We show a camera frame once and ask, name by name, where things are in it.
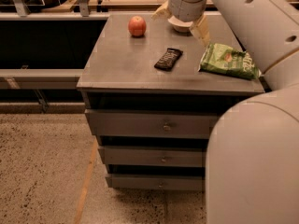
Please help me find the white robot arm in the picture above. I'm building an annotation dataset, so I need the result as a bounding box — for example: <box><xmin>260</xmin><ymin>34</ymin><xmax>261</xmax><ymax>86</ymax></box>
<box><xmin>157</xmin><ymin>0</ymin><xmax>299</xmax><ymax>224</ymax></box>

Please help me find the grey middle drawer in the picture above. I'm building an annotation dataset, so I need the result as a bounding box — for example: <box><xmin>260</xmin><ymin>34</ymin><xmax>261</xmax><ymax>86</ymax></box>
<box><xmin>98</xmin><ymin>146</ymin><xmax>206</xmax><ymax>168</ymax></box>

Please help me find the grey drawer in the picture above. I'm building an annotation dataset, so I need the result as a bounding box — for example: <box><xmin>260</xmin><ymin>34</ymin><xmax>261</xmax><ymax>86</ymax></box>
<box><xmin>85</xmin><ymin>109</ymin><xmax>218</xmax><ymax>139</ymax></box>
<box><xmin>106</xmin><ymin>174</ymin><xmax>205</xmax><ymax>191</ymax></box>
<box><xmin>98</xmin><ymin>146</ymin><xmax>206</xmax><ymax>168</ymax></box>

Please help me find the grey bottom drawer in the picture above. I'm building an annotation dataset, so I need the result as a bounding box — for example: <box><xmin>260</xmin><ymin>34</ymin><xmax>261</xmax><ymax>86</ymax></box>
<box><xmin>106</xmin><ymin>174</ymin><xmax>205</xmax><ymax>191</ymax></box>

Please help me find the grey top drawer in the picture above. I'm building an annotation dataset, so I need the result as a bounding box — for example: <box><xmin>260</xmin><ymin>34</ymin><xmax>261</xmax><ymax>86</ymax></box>
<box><xmin>85</xmin><ymin>109</ymin><xmax>218</xmax><ymax>139</ymax></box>

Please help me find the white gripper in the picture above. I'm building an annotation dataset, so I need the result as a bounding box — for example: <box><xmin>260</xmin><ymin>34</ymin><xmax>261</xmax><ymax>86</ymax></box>
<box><xmin>151</xmin><ymin>0</ymin><xmax>210</xmax><ymax>47</ymax></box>

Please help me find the grey drawer cabinet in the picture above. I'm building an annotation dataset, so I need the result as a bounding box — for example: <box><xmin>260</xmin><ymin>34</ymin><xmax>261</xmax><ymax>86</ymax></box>
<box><xmin>78</xmin><ymin>13</ymin><xmax>264</xmax><ymax>180</ymax></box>

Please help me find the black rxbar chocolate bar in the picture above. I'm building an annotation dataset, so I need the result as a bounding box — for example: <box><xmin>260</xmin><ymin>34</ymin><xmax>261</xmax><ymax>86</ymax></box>
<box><xmin>154</xmin><ymin>48</ymin><xmax>183</xmax><ymax>71</ymax></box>

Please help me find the red apple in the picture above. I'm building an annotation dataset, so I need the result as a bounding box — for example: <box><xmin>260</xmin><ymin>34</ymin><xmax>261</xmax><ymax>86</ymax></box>
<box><xmin>128</xmin><ymin>16</ymin><xmax>147</xmax><ymax>37</ymax></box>

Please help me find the white paper bowl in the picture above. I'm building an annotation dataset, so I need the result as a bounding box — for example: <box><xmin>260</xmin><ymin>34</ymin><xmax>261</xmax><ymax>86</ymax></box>
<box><xmin>168</xmin><ymin>16</ymin><xmax>192</xmax><ymax>33</ymax></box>

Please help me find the metal railing frame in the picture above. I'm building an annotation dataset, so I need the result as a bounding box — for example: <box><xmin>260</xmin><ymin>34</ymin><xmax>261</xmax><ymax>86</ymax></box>
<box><xmin>0</xmin><ymin>10</ymin><xmax>109</xmax><ymax>113</ymax></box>

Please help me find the green chip bag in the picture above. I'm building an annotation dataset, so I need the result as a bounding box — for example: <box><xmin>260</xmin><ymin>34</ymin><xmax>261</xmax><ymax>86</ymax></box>
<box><xmin>199</xmin><ymin>43</ymin><xmax>261</xmax><ymax>80</ymax></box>

